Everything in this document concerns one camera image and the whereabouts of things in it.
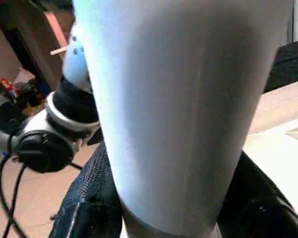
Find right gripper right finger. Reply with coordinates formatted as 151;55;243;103
217;151;298;238

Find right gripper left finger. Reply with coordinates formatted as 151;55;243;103
51;142;124;238

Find brown wooden furniture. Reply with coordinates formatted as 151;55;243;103
0;0;76;86

